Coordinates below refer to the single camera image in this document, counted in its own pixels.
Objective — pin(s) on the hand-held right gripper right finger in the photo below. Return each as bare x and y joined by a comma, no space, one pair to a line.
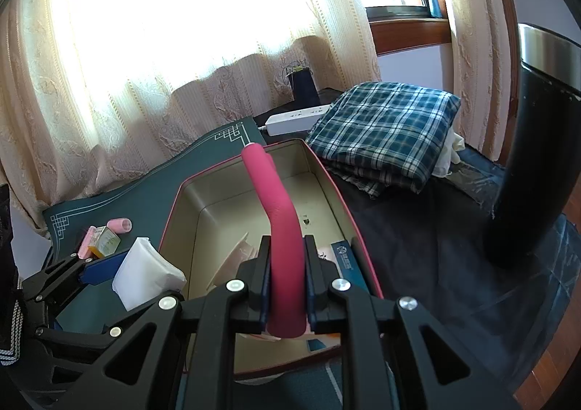
311,283

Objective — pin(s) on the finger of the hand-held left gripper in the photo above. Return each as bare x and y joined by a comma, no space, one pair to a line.
90,335
102,269

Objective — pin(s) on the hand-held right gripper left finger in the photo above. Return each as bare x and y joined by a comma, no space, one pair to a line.
265,283

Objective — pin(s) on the pink foam curler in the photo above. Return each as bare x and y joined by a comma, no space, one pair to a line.
283,255

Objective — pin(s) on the white packet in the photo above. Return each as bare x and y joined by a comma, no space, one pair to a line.
145,274

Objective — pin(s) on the blue white medicine box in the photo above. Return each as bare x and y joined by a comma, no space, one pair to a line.
349,260

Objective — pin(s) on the large pink hair roller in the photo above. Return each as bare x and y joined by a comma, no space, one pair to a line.
120,226

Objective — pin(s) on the red tin box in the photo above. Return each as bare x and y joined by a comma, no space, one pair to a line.
199,228

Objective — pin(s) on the green desk mat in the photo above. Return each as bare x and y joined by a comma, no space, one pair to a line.
136,192

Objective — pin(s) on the white power strip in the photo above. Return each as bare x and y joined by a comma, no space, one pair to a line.
295,117

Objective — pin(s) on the folded plaid cloth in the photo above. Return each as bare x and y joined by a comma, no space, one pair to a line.
386,133

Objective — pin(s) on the cream lace curtain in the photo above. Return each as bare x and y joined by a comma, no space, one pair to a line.
113,96
472,51

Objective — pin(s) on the white cloth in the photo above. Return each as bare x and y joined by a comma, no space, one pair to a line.
447,156

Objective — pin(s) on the dark blue thread spool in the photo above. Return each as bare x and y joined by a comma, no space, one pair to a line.
304,90

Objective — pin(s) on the black thermos flask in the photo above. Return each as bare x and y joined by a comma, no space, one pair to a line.
531,142

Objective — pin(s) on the teal thread spool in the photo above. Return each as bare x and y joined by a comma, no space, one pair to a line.
434,8

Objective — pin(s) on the wooden window frame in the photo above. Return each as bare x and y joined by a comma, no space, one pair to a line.
408,33

